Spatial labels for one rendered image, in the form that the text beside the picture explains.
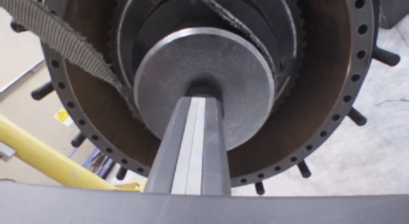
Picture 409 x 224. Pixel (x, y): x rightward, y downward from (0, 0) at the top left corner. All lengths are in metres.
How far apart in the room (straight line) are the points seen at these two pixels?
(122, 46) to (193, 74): 0.19
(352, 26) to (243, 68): 0.14
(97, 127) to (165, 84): 0.17
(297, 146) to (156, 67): 0.24
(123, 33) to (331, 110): 0.33
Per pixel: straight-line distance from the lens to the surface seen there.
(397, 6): 1.72
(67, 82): 0.32
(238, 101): 0.20
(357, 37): 0.29
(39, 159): 2.70
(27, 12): 0.27
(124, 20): 0.35
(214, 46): 0.18
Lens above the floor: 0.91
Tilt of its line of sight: 20 degrees down
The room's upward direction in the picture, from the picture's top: 49 degrees counter-clockwise
